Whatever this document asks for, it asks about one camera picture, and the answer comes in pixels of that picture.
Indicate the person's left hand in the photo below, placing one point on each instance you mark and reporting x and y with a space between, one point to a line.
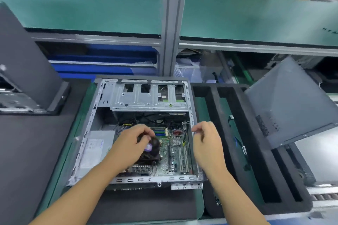
131 147

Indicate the person's right hand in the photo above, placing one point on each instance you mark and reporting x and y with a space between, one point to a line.
208 148

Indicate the black CPU fan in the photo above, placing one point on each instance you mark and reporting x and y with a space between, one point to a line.
152 151

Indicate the green motherboard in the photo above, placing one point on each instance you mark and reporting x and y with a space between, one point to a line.
174 156

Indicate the dark grey computer case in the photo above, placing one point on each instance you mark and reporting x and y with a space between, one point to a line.
142 95

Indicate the grey case side panel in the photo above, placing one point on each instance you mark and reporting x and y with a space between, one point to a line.
293 106

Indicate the distant computer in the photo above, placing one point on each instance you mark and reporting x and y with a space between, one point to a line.
295 61

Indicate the silver computer case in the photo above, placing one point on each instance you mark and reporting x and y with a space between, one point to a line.
24 64

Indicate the person's left forearm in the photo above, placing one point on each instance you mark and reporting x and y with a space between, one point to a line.
79 198

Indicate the person's right forearm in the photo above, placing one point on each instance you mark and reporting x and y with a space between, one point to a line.
240 201

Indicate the black divided foam tray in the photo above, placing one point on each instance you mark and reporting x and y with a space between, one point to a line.
237 153

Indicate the silver power supply unit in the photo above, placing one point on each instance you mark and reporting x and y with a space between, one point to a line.
97 146

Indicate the clear plastic bag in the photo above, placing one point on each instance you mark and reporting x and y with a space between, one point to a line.
186 70

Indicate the blue plastic crate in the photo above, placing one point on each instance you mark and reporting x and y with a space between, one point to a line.
105 61

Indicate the grey metal conveyor plate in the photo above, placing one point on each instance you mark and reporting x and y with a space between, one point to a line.
323 158

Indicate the long green workbench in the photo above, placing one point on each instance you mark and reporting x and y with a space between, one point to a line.
95 6

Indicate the aluminium conveyor frame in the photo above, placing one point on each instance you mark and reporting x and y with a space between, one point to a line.
325 195

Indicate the thick aluminium frame post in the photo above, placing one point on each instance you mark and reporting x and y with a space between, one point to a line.
171 16

